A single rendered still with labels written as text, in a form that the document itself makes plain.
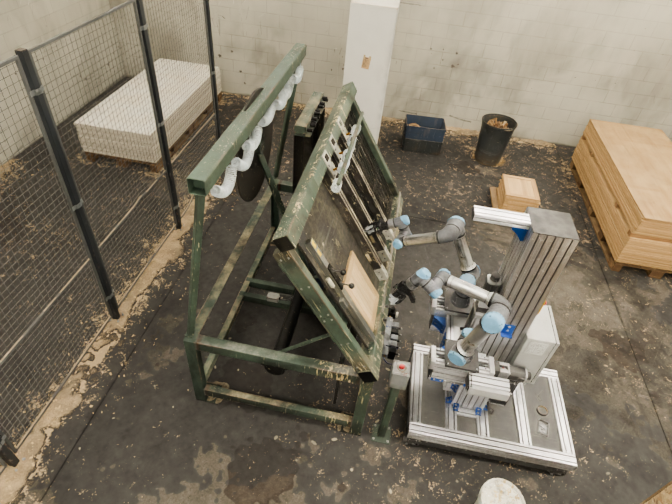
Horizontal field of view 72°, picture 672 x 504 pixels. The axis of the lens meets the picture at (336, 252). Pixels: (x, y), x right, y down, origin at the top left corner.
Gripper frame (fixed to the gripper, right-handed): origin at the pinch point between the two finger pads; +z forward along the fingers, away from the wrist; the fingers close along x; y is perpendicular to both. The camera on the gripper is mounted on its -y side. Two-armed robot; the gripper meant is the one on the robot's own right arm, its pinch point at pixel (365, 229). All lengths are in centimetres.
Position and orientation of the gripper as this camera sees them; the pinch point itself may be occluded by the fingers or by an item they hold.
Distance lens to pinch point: 361.9
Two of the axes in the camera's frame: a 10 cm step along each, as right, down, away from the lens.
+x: 4.0, 8.3, 4.0
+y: -2.4, 5.1, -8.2
